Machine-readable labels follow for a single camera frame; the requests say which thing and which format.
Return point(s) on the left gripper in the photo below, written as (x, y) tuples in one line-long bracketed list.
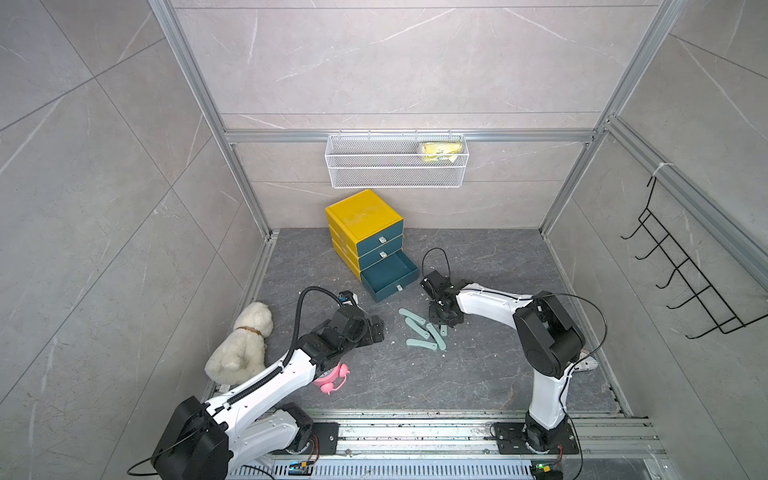
[(367, 336)]

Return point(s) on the pink alarm clock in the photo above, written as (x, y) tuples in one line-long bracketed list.
[(332, 380)]

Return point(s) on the teal bottom drawer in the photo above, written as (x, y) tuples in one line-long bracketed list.
[(389, 276)]

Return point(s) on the mint knife horizontal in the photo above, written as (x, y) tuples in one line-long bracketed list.
[(422, 344)]

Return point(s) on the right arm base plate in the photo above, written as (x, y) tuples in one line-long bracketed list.
[(521, 437)]

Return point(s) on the white wire wall basket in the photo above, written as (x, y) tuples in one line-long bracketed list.
[(391, 161)]

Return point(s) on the yellow sponge in basket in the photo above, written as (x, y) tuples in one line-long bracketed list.
[(440, 151)]

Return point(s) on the teal drawer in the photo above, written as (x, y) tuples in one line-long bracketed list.
[(389, 276), (380, 253), (379, 238)]

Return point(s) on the yellow drawer cabinet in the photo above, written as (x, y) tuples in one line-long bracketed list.
[(353, 219)]

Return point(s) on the black wire hook rack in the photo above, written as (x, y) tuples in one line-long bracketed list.
[(719, 315)]

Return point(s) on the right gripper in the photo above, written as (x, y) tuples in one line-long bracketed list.
[(434, 318)]

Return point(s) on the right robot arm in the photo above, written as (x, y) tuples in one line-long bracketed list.
[(552, 343)]

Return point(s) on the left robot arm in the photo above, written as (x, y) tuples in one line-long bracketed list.
[(208, 440)]

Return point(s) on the white plush dog toy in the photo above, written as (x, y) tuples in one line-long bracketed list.
[(241, 356)]

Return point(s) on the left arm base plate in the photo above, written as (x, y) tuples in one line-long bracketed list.
[(321, 439)]

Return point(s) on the teal top drawer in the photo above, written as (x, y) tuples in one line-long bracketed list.
[(379, 238)]

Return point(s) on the mint knife top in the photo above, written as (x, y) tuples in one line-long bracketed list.
[(416, 318)]

